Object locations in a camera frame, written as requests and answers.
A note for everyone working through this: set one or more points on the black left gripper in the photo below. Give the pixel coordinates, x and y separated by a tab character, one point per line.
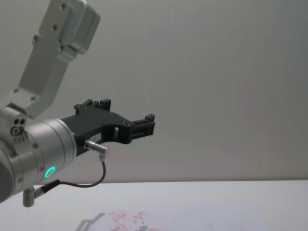
91	125

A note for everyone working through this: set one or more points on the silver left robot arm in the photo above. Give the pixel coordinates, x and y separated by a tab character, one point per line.
48	142

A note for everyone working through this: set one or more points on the white curtain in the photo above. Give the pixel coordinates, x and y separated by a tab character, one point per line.
204	72

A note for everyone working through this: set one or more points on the white table cloth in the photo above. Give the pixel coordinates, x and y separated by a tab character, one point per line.
216	207

